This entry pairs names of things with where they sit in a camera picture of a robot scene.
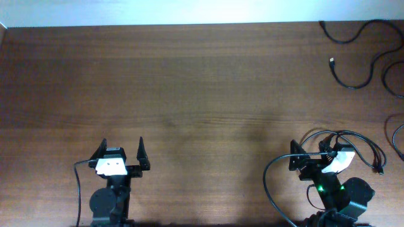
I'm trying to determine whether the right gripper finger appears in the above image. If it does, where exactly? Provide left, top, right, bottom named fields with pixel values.
left=288, top=140, right=310, bottom=170
left=319, top=140, right=335, bottom=158

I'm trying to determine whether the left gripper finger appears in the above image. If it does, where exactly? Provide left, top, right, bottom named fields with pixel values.
left=136, top=137, right=150, bottom=170
left=90, top=138, right=107, bottom=160

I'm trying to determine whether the black USB cable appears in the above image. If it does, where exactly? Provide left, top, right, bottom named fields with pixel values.
left=318, top=18, right=404, bottom=99
left=299, top=129, right=388, bottom=176
left=391, top=123, right=404, bottom=161

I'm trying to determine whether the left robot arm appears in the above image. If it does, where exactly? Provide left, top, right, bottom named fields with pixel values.
left=88, top=137, right=151, bottom=227

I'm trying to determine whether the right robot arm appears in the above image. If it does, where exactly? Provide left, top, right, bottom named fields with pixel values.
left=288, top=139, right=375, bottom=226

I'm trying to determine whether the left camera cable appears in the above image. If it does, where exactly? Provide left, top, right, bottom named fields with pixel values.
left=73, top=159, right=97, bottom=227

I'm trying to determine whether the camera cable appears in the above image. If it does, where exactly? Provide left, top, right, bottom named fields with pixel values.
left=73, top=159, right=97, bottom=227
left=262, top=151, right=338, bottom=227

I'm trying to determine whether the right camera cable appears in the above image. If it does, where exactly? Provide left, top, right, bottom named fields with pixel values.
left=262, top=151, right=338, bottom=227

